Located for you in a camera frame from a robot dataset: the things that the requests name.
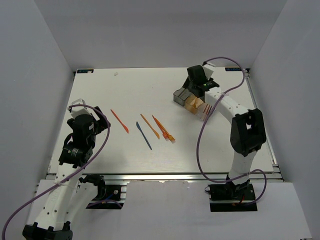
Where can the dark smoke plastic container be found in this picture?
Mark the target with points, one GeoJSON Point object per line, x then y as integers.
{"type": "Point", "coordinates": [181, 95]}

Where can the orange plastic container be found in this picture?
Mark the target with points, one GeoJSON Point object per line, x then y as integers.
{"type": "Point", "coordinates": [195, 105]}

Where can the clear plastic container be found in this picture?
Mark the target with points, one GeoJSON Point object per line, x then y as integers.
{"type": "Point", "coordinates": [200, 113]}

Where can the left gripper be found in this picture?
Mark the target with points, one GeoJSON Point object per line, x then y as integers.
{"type": "Point", "coordinates": [102, 123]}

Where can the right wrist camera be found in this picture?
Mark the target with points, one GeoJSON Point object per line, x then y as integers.
{"type": "Point", "coordinates": [208, 70]}

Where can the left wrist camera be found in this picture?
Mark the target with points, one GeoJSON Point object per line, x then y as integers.
{"type": "Point", "coordinates": [80, 110]}

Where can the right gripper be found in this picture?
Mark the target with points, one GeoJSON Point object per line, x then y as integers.
{"type": "Point", "coordinates": [187, 85]}

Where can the yellow fork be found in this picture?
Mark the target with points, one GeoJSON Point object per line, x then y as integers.
{"type": "Point", "coordinates": [171, 138]}

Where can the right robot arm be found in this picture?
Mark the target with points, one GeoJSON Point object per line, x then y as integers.
{"type": "Point", "coordinates": [247, 133]}

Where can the blue knife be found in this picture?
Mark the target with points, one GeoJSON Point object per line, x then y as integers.
{"type": "Point", "coordinates": [143, 135]}

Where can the orange knife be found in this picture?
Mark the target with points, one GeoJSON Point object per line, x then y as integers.
{"type": "Point", "coordinates": [119, 120]}

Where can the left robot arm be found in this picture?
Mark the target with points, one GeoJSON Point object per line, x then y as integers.
{"type": "Point", "coordinates": [72, 192]}

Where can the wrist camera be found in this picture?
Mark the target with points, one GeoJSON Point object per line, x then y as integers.
{"type": "Point", "coordinates": [208, 70]}
{"type": "Point", "coordinates": [80, 110]}

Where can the yellow knife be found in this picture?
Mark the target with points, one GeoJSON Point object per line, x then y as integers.
{"type": "Point", "coordinates": [150, 126]}

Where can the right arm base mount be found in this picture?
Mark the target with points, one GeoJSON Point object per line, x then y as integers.
{"type": "Point", "coordinates": [221, 199]}

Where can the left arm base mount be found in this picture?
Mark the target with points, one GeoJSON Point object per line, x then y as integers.
{"type": "Point", "coordinates": [108, 196]}

